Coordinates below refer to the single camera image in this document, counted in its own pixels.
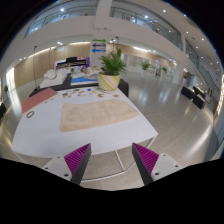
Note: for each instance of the black chair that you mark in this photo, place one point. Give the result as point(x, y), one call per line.
point(124, 87)

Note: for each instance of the white table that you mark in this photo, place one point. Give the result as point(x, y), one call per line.
point(38, 132)

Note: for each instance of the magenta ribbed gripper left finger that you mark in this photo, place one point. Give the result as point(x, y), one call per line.
point(77, 162)

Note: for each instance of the distant potted plant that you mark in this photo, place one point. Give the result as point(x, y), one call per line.
point(145, 65)

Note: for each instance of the blue mat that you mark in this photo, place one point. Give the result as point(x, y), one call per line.
point(82, 80)

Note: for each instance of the potted green plant striped pot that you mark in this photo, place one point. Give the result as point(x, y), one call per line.
point(112, 67)

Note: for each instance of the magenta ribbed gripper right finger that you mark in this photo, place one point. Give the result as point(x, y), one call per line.
point(145, 160)

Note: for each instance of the pink rectangular mat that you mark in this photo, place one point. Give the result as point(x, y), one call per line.
point(37, 99)

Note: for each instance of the white folded cloth pile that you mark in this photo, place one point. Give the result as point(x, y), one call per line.
point(54, 77)

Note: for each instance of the black sofa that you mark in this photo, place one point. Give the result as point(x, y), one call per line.
point(195, 98)

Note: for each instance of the direction sign with arrows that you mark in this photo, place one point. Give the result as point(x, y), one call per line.
point(98, 45)

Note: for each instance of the beige towel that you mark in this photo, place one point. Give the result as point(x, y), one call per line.
point(95, 114)

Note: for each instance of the black piano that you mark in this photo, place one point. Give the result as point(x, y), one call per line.
point(72, 62)

